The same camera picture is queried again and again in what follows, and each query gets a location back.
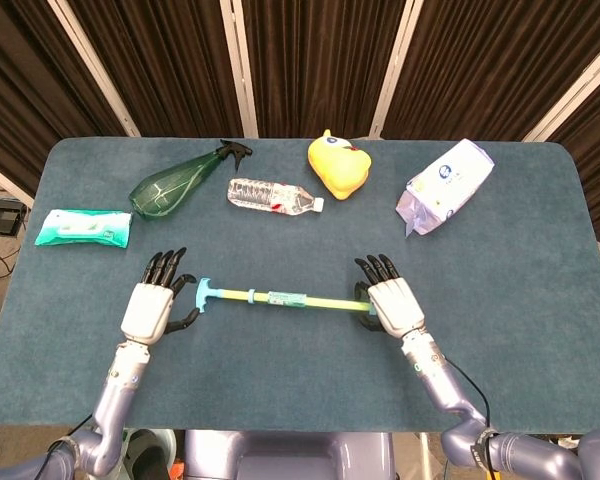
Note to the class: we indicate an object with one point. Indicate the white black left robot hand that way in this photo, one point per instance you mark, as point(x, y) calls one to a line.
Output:
point(147, 312)

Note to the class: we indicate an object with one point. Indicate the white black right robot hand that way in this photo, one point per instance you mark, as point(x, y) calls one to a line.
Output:
point(395, 305)

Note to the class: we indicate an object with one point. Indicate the yellow blue water squirter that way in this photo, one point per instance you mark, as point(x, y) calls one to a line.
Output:
point(287, 298)

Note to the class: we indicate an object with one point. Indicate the lavender left robot arm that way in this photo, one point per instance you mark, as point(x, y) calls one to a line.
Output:
point(115, 400)

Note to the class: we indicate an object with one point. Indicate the lavender right robot arm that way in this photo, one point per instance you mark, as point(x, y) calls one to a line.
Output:
point(445, 385)

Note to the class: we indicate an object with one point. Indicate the green wet wipes pack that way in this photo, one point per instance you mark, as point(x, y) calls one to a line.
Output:
point(82, 228)

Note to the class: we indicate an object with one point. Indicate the white purple tissue pack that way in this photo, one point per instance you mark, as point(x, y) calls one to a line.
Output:
point(445, 192)

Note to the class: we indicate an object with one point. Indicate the green spray bottle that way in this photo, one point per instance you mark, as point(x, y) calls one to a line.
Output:
point(167, 190)

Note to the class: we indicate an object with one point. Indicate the blue felt table mat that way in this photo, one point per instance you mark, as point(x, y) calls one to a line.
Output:
point(290, 375)

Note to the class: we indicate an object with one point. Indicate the white plastic bucket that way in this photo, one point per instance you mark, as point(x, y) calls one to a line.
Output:
point(169, 442)

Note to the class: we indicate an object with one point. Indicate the black slipper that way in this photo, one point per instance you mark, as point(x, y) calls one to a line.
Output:
point(147, 457)

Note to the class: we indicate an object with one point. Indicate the yellow duck shaped toy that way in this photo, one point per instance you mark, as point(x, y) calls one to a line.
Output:
point(340, 167)

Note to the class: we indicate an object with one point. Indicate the clear plastic water bottle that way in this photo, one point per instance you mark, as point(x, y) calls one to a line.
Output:
point(270, 196)

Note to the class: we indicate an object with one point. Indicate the black electronics box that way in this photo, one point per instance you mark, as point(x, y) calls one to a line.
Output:
point(2, 215)

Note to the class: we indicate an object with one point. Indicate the lavender robot torso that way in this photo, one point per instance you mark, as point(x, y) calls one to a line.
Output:
point(290, 455)

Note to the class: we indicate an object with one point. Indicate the dark brown curtain panel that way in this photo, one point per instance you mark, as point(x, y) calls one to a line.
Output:
point(495, 65)
point(25, 85)
point(170, 65)
point(597, 170)
point(320, 65)

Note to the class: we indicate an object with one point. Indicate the white frame post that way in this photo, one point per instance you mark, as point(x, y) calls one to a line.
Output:
point(572, 90)
point(395, 70)
point(5, 182)
point(92, 70)
point(240, 70)

